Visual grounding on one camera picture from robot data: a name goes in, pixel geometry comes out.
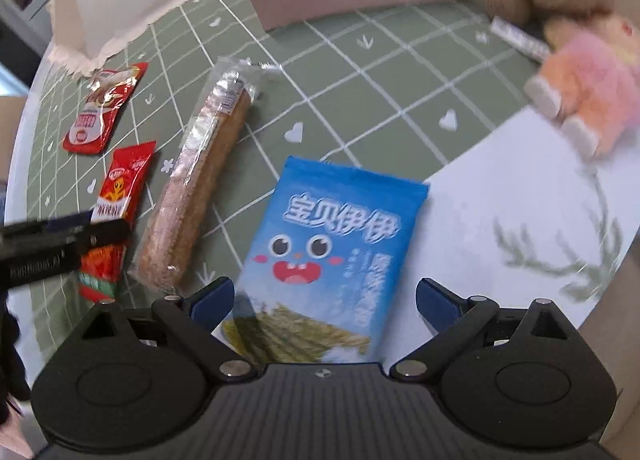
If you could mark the white striped packet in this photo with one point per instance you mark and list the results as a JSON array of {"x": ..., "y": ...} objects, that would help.
[{"x": 520, "y": 39}]

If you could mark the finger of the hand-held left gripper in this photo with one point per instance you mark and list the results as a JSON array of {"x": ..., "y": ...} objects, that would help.
[
  {"x": 60, "y": 252},
  {"x": 55, "y": 225}
]

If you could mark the large red snack packet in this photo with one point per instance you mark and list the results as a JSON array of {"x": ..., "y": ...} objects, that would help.
[{"x": 100, "y": 110}]

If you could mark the blue cartoon snack packet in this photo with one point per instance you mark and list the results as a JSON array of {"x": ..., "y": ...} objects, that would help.
[{"x": 325, "y": 240}]

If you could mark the long bread stick packet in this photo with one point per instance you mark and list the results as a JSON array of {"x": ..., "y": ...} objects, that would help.
[{"x": 200, "y": 165}]

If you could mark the pink plush doll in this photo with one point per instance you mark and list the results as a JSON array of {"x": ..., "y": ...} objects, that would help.
[{"x": 595, "y": 85}]

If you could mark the green checked tablecloth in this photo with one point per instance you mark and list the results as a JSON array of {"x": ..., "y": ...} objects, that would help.
[{"x": 350, "y": 90}]

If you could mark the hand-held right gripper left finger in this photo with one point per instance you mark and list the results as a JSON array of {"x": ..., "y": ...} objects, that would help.
[{"x": 215, "y": 302}]

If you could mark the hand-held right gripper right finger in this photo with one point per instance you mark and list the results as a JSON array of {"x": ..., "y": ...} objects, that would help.
[{"x": 439, "y": 302}]

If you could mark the small red snack packet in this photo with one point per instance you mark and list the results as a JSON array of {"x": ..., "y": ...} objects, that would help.
[{"x": 122, "y": 180}]

